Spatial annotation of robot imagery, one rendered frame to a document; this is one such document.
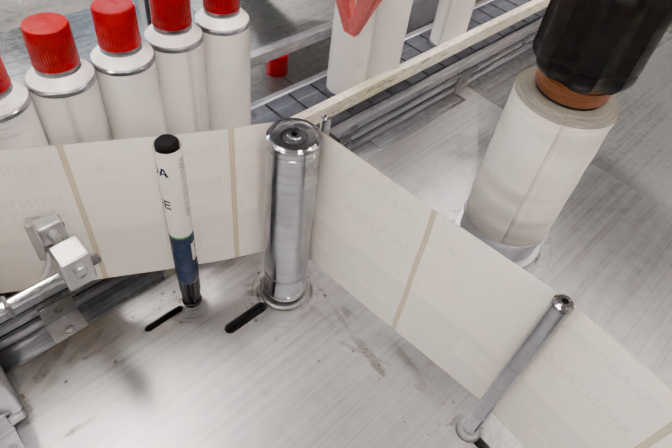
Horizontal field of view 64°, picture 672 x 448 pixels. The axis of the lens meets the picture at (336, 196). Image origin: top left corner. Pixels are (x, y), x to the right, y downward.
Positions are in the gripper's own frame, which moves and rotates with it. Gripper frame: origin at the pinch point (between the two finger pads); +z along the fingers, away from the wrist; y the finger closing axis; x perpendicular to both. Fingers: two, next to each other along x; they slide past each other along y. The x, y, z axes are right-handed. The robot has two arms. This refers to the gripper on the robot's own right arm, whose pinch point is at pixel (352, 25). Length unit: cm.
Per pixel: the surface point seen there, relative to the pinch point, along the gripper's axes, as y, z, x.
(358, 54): 10.6, 10.3, 7.8
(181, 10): -12.6, -1.3, 8.0
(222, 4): -8.3, -0.7, 8.3
